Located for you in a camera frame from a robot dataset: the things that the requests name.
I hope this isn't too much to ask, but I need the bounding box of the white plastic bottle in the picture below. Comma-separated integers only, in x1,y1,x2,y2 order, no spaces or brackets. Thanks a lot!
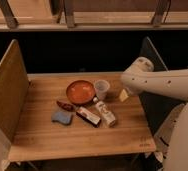
93,97,116,127

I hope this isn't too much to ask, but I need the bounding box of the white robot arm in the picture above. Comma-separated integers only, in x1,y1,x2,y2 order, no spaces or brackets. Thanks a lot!
121,57,188,171

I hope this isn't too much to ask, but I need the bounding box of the orange ceramic bowl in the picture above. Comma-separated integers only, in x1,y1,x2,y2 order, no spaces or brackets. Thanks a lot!
66,80,95,105

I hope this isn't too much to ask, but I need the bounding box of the clear plastic cup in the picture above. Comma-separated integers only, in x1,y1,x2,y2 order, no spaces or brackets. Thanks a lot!
94,80,110,100

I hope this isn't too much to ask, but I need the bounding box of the yellow cheese wedge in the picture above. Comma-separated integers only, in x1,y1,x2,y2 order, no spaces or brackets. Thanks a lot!
119,89,129,102

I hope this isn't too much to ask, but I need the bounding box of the dark red small object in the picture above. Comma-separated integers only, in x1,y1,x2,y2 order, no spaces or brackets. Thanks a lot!
56,101,74,112

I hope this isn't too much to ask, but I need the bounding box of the blue sponge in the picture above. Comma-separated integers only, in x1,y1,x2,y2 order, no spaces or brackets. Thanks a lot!
51,111,73,125

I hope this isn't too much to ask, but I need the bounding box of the right dark side panel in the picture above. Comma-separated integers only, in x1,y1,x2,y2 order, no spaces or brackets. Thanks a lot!
139,37,183,134

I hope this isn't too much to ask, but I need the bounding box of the left wooden side panel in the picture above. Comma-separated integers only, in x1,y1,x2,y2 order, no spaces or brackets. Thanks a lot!
0,38,30,171

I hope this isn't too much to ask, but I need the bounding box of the wooden shelf with metal brackets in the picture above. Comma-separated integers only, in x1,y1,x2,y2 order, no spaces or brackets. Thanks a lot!
0,0,188,32

